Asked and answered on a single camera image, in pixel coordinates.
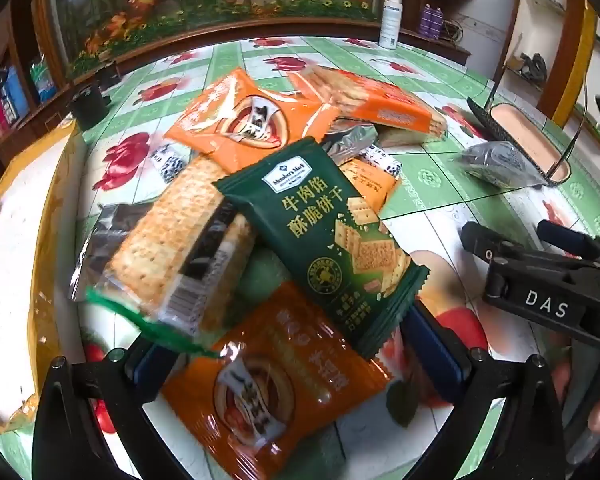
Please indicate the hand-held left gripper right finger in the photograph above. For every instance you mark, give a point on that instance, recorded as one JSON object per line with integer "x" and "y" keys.
{"x": 430, "y": 340}

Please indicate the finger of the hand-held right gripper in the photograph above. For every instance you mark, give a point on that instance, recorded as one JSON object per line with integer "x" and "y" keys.
{"x": 480, "y": 240}
{"x": 570, "y": 240}

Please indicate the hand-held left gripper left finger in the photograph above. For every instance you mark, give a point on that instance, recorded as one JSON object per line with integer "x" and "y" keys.
{"x": 147, "y": 367}

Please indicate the clear bag of dark snacks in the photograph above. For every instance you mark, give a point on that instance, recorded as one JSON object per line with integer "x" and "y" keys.
{"x": 495, "y": 162}

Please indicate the small orange snack packet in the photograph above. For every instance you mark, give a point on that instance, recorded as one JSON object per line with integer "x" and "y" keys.
{"x": 375, "y": 182}

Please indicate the large orange snack packet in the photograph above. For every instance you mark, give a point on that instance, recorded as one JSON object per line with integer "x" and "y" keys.
{"x": 280, "y": 375}
{"x": 215, "y": 115}

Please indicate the clear cracker packet green edge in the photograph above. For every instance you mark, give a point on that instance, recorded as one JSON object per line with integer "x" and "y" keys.
{"x": 165, "y": 230}

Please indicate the orange cracker tray pack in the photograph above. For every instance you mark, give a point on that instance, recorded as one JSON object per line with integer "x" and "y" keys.
{"x": 380, "y": 105}

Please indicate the white foam box yellow tape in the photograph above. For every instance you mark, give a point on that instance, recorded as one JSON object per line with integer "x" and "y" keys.
{"x": 15, "y": 260}

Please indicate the green fruit print tablecloth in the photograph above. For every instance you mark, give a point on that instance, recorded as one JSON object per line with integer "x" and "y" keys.
{"x": 455, "y": 200}

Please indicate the white blue wrapped candy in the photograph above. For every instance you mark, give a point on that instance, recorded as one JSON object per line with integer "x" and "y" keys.
{"x": 166, "y": 162}
{"x": 384, "y": 160}

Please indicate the black object on shelf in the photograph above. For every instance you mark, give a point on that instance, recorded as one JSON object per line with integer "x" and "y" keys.
{"x": 532, "y": 67}

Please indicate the white spray bottle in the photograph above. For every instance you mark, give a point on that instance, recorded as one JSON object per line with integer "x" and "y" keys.
{"x": 390, "y": 25}

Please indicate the black lidded jar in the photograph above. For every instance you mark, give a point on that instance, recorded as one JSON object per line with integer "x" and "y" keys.
{"x": 87, "y": 110}

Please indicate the green blue bag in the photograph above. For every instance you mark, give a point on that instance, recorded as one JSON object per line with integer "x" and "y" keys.
{"x": 44, "y": 80}

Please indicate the glass flower display case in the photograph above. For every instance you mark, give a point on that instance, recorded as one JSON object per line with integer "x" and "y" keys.
{"x": 205, "y": 0}

